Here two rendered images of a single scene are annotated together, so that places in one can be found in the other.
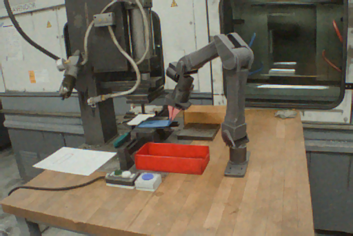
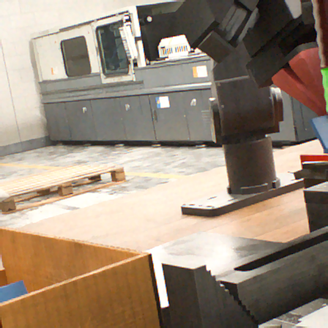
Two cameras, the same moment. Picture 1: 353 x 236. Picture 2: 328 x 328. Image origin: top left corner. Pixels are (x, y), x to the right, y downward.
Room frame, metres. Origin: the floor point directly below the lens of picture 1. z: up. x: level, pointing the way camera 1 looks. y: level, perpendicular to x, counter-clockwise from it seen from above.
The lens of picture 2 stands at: (1.91, 0.31, 1.10)
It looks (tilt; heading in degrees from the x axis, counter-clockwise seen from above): 8 degrees down; 216
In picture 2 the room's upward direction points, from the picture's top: 10 degrees counter-clockwise
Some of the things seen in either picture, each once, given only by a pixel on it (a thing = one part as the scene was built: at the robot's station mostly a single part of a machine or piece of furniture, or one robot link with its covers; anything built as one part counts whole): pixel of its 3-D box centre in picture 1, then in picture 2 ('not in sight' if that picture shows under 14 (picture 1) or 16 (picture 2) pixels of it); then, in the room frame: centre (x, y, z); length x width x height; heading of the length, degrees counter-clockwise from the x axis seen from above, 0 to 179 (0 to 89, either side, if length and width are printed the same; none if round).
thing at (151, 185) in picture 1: (148, 185); not in sight; (0.92, 0.12, 0.90); 0.07 x 0.07 x 0.06; 71
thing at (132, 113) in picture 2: not in sight; (170, 101); (-6.33, -5.30, 0.49); 5.51 x 1.02 x 0.97; 67
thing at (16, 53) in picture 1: (11, 41); not in sight; (2.48, 1.34, 1.41); 0.25 x 0.01 x 0.33; 67
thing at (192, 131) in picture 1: (199, 131); (184, 274); (1.36, -0.08, 0.91); 0.17 x 0.16 x 0.02; 161
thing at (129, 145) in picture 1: (134, 148); not in sight; (1.13, 0.19, 0.95); 0.15 x 0.03 x 0.10; 161
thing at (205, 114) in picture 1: (211, 116); (1, 307); (1.51, -0.15, 0.93); 0.25 x 0.13 x 0.08; 71
